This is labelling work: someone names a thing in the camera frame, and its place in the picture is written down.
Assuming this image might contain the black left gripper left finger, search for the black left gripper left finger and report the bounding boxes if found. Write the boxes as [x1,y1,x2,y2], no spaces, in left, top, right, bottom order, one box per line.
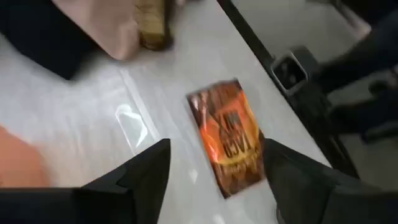
[73,138,172,224]

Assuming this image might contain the orange translucent plastic bin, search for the orange translucent plastic bin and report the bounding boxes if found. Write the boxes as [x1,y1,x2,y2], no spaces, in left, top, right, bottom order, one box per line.
[0,124,52,189]

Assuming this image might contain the black metal table frame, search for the black metal table frame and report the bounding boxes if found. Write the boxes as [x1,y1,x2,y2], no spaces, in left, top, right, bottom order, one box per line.
[216,0,361,180]

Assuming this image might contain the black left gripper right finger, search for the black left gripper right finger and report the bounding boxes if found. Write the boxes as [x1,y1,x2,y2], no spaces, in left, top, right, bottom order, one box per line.
[262,138,398,224]

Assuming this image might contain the person's dark shoe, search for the person's dark shoe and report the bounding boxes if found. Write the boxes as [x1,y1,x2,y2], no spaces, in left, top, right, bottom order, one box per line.
[329,99,398,142]

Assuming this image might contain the beige cloth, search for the beige cloth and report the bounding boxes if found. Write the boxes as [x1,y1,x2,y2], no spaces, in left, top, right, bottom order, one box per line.
[51,0,141,61]

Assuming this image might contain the black cloth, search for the black cloth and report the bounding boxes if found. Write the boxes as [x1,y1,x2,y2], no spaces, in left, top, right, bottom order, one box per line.
[0,0,100,81]

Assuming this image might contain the yellow-lid spice jar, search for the yellow-lid spice jar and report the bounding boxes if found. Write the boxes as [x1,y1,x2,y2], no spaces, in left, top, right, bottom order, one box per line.
[133,0,174,52]

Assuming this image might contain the orange brown spice packet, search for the orange brown spice packet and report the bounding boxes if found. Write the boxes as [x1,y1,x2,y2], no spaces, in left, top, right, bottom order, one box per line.
[185,79,266,200]

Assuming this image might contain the person's leg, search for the person's leg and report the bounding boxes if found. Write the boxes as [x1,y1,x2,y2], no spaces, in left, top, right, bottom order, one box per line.
[312,9,398,94]

